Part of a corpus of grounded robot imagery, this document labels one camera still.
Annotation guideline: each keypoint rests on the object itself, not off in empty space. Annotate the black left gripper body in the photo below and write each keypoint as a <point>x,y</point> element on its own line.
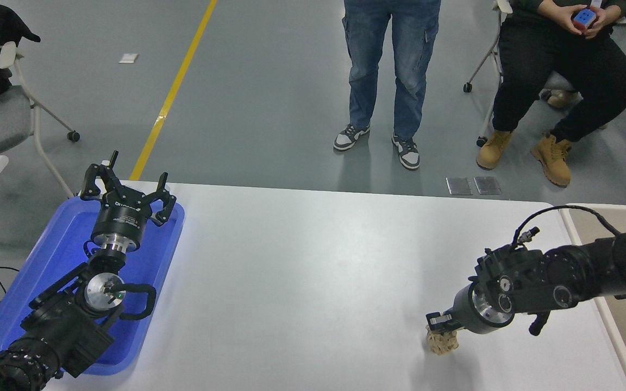
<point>120,220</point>

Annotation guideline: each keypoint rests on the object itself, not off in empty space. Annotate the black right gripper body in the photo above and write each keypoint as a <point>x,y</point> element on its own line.
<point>468,315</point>

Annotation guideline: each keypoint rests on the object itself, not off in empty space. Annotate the tan paper ball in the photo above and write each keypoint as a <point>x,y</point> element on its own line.
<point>443,345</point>

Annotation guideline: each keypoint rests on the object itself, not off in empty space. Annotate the colourful puzzle cube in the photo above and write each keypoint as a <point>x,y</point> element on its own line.
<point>584,18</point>

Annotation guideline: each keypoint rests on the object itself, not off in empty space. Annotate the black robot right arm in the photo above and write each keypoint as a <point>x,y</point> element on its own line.
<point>579,271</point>

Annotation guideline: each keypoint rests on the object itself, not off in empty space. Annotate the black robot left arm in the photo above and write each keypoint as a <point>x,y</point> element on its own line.
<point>63,331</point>

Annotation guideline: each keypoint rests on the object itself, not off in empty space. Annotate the person's right hand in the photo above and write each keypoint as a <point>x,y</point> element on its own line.
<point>557,13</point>

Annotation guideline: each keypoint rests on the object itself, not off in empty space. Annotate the person's left hand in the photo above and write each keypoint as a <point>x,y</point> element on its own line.
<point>606,19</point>

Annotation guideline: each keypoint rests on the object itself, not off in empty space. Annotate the blue plastic tray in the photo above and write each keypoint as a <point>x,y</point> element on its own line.
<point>52,244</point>

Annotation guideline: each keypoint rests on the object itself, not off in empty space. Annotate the white paper scrap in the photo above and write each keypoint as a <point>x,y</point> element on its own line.
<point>128,57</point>

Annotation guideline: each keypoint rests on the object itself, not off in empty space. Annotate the tan boot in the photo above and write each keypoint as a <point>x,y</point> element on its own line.
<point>562,99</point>

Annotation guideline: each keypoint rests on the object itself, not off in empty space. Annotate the person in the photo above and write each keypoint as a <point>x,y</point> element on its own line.
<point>370,65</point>
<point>552,70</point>

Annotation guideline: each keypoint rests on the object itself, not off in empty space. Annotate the white framed wheeled chair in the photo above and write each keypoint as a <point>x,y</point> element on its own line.
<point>503,5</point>

